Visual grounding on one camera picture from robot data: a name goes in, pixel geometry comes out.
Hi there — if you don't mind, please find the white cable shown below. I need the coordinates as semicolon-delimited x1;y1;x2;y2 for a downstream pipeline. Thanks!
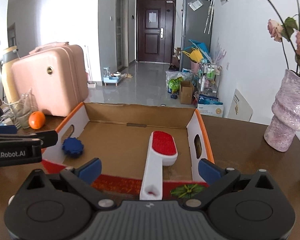
0;100;25;127

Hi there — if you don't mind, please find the pale dried branch decoration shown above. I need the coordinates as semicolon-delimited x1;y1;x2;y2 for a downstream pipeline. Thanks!
212;36;227;63

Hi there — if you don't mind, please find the pink hard suitcase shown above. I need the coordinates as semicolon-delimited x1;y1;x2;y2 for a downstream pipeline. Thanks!
11;42;89;117

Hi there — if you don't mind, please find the white mop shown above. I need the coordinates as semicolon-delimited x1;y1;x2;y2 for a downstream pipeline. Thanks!
84;45;97;87

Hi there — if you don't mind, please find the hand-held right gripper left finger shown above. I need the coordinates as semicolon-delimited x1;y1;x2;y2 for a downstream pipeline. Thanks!
22;158;117;211

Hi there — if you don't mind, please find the orange mandarin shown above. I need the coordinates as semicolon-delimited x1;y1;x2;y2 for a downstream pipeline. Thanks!
28;111;46;130

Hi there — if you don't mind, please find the blue plastic stool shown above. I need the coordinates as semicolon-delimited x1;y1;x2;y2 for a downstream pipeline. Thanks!
189;39;212;63

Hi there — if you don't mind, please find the metal wire rack cart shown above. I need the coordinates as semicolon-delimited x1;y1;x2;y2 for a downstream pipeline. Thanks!
196;62;222;100

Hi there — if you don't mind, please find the blue scalloped jar lid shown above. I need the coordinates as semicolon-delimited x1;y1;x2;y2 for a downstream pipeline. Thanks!
62;137;84;158

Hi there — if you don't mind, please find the white folded umbrella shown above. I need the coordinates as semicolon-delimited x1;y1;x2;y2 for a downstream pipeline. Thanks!
204;0;215;34

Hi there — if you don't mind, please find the blue pet water fountain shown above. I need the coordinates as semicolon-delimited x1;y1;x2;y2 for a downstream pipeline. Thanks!
103;68;122;85

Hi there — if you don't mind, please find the open brown cardboard box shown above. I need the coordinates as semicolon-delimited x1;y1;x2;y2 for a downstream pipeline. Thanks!
179;80;195;105

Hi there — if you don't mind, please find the dried pink rose bouquet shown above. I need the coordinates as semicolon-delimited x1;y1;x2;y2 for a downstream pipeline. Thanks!
226;0;300;79

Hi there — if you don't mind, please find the plastic bag with green pack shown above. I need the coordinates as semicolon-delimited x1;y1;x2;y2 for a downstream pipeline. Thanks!
166;70;190;94

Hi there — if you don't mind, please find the dark brown entrance door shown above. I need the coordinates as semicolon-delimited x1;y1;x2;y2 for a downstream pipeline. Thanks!
136;0;177;64

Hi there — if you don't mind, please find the lilac textured vase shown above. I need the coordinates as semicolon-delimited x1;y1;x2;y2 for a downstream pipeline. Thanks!
264;69;300;152

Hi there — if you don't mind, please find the blue white carton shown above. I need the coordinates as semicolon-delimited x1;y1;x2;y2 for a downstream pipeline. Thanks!
197;95;225;117

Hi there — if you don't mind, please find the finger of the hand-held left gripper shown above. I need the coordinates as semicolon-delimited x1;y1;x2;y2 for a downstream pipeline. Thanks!
0;130;58;148
0;126;17;135

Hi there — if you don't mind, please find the white leaning board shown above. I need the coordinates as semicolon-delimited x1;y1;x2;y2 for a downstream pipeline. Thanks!
227;89;254;123

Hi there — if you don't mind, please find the yellow plastic stool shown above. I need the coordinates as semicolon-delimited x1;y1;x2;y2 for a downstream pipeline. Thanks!
181;49;203;64

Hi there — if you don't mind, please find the small brown cardboard box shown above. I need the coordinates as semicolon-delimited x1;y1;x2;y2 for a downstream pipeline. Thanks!
172;47;182;65

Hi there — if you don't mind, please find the clear glass pitcher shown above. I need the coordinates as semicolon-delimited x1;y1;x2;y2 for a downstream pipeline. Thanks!
7;94;38;129

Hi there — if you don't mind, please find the red cardboard box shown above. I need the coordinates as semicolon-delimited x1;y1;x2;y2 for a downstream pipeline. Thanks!
41;102;215;200

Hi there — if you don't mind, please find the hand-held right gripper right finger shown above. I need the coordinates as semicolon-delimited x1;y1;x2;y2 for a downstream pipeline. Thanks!
185;158;278;209

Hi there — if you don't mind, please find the grey refrigerator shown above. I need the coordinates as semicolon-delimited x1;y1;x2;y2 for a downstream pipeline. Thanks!
180;0;215;72

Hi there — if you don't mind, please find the pink plastic bin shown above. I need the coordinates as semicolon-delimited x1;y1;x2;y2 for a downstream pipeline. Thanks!
190;61;202;73

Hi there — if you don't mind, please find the yellow thermos jug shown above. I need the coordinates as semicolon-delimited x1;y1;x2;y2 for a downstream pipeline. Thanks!
0;46;22;103

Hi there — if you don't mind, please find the glass panel interior door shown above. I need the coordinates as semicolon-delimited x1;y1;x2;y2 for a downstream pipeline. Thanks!
116;0;129;74

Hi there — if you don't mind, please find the white red lint brush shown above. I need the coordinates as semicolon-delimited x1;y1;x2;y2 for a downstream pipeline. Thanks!
139;131;178;200

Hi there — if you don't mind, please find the clear plastic document bag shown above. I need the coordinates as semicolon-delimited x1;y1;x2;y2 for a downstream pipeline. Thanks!
189;0;203;12

